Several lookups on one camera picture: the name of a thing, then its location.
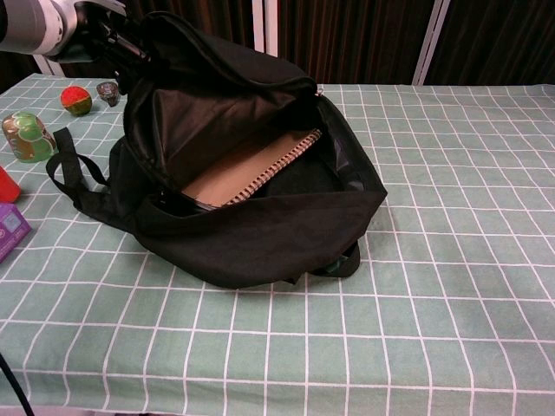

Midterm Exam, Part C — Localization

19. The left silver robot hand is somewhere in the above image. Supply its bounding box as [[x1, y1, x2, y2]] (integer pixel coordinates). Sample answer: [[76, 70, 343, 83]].
[[58, 0, 153, 95]]

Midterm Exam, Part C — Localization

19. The brown spiral notebook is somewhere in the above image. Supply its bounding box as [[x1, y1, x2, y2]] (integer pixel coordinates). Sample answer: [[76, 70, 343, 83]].
[[180, 128, 323, 208]]

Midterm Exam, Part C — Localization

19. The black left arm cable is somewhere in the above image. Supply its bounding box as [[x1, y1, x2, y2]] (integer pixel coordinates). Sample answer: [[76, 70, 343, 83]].
[[0, 351, 34, 416]]

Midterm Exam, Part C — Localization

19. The small dark patterned toy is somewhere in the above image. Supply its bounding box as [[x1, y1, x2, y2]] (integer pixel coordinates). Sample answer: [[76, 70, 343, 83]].
[[95, 81, 121, 107]]

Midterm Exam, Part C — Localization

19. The red plastic cup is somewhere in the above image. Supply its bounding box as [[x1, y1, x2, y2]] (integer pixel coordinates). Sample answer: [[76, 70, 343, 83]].
[[0, 166, 23, 204]]

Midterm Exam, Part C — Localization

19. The red and green ball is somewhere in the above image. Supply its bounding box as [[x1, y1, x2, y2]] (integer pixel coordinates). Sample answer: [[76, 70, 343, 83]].
[[60, 86, 93, 117]]

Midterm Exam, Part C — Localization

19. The white frame post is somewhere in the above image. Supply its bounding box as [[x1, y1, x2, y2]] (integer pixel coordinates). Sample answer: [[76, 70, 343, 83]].
[[411, 0, 452, 86], [32, 54, 66, 77], [252, 0, 279, 56]]

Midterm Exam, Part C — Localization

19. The dark pleated curtain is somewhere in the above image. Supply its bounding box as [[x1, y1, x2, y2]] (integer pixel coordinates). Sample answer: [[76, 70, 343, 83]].
[[0, 0, 555, 93]]

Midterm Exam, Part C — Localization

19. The green checked tablecloth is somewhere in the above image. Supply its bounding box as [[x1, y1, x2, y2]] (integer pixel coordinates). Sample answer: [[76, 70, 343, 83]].
[[0, 72, 555, 416]]

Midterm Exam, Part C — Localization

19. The purple cardboard box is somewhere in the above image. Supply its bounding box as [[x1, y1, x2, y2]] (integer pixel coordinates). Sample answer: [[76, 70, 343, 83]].
[[0, 201, 33, 264]]

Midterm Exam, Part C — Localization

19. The green patterned cup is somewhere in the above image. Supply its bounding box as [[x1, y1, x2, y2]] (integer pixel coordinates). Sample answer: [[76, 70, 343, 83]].
[[1, 111, 58, 164]]

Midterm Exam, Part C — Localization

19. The black fabric backpack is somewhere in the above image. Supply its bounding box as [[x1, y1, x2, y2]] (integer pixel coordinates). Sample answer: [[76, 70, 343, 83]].
[[45, 11, 389, 290]]

